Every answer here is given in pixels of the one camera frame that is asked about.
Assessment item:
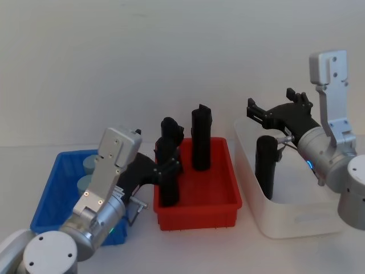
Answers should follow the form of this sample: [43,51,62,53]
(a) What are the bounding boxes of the white plastic bin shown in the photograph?
[233,118,347,240]

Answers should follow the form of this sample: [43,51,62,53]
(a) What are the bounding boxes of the right gripper thin dark cable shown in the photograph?
[275,134,326,187]

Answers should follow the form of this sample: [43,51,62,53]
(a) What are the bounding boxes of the red plastic bin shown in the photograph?
[153,136,244,232]

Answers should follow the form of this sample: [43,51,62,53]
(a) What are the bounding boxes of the blue plastic bin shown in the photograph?
[30,149,128,248]

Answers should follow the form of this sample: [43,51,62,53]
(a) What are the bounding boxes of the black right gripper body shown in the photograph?
[263,102,321,139]

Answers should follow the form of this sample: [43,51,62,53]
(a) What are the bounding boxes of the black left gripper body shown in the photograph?
[116,152,159,201]

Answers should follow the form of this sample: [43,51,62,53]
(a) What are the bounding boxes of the left gripper thin dark cable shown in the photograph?
[124,198,150,227]

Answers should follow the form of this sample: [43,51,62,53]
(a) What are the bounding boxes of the gripper thin dark cable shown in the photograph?
[124,198,150,227]
[275,134,326,187]

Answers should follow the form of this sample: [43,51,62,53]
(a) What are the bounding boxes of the black cylinder part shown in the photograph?
[159,116,185,207]
[190,103,214,172]
[254,135,279,200]

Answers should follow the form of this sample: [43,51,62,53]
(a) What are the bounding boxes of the pale blue-grey cylinder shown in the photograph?
[77,174,94,198]
[82,154,98,175]

